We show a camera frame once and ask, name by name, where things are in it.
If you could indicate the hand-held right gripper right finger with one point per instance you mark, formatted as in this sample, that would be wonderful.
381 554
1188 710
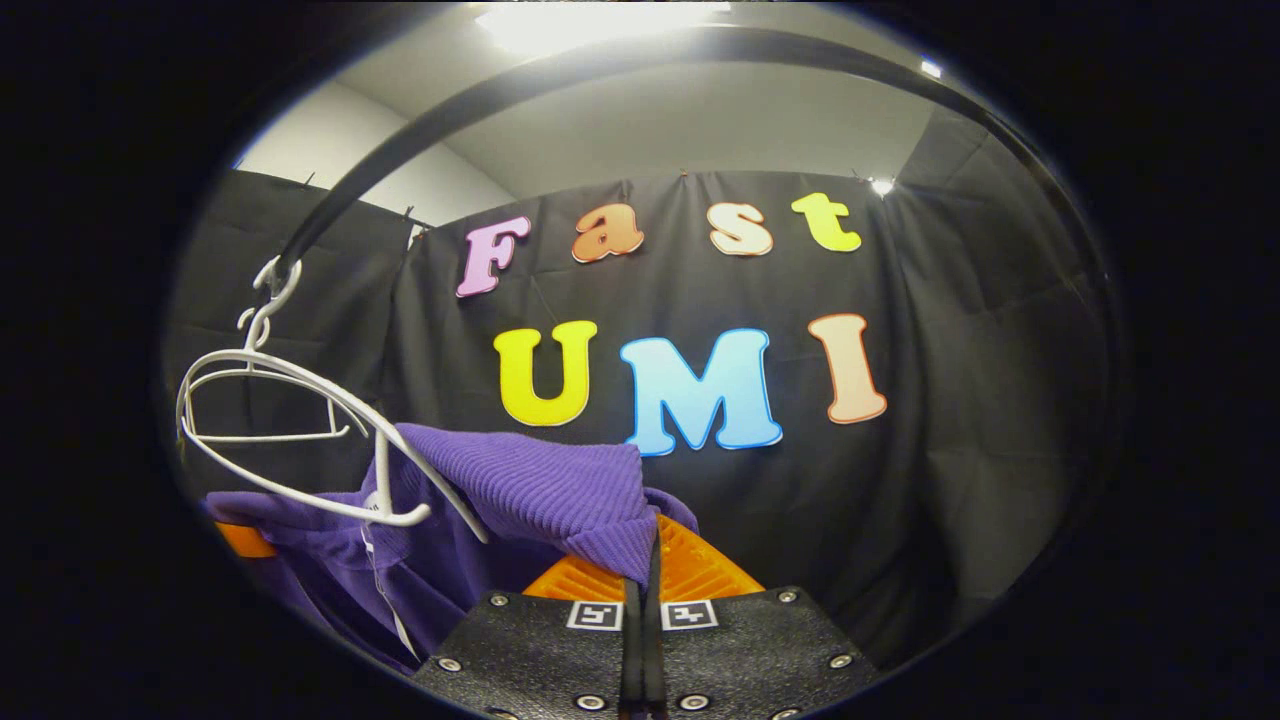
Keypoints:
760 650

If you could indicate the white clothes hanger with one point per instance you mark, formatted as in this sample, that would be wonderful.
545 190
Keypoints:
381 480
270 437

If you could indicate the white garment tag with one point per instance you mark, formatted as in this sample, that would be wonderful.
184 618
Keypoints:
398 618

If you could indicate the black clothes rack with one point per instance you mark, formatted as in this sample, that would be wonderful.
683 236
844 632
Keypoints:
780 45

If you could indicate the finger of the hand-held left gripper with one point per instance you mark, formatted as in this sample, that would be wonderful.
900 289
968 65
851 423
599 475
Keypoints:
245 542

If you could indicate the purple jacket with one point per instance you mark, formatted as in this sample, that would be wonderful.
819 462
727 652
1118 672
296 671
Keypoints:
540 480

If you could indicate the ceiling light panel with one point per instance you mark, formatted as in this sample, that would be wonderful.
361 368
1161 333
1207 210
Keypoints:
600 25

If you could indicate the black backdrop cloth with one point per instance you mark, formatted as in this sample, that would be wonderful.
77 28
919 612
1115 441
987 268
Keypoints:
950 450

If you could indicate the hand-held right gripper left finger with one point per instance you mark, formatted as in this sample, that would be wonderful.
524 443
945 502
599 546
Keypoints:
540 650

